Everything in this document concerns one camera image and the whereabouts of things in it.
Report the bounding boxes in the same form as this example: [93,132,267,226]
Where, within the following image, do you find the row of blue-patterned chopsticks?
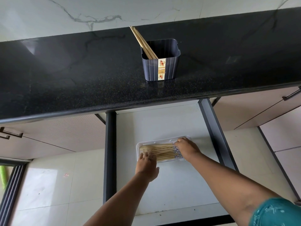
[139,142,183,162]

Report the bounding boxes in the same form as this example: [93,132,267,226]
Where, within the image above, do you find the person's right forearm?
[188,153,283,226]

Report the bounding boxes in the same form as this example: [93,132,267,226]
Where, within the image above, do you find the person's left hand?
[135,152,160,183]

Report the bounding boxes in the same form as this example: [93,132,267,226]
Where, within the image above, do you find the black sliding door track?
[0,157,32,226]

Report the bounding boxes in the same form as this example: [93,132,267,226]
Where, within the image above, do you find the beige tall cabinet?
[258,107,301,205]

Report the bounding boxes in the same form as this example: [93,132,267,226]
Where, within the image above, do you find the white slotted plastic tray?
[136,135,191,164]

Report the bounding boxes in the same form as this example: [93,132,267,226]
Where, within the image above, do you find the person's right hand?
[174,137,203,163]

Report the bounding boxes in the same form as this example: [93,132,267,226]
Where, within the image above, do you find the teal patterned garment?
[249,197,301,226]

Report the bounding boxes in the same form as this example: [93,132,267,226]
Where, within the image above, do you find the beige kitchen drawer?
[103,98,239,226]

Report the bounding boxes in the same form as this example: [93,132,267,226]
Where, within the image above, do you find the dark blue ribbed holder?
[140,39,181,82]

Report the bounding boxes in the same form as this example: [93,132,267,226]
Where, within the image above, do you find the person's left forearm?
[83,174,159,226]

